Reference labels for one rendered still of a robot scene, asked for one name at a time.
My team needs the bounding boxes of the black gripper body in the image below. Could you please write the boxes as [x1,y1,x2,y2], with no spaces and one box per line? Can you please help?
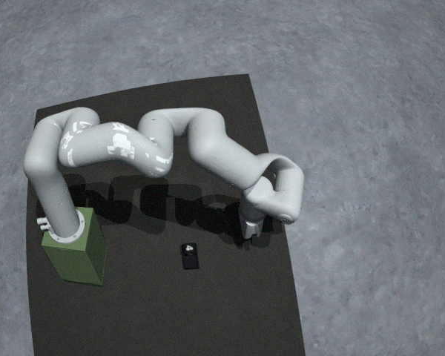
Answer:
[238,209,265,239]

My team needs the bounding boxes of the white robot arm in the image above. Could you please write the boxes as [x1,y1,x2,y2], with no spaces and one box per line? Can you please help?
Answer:
[23,107,304,244]

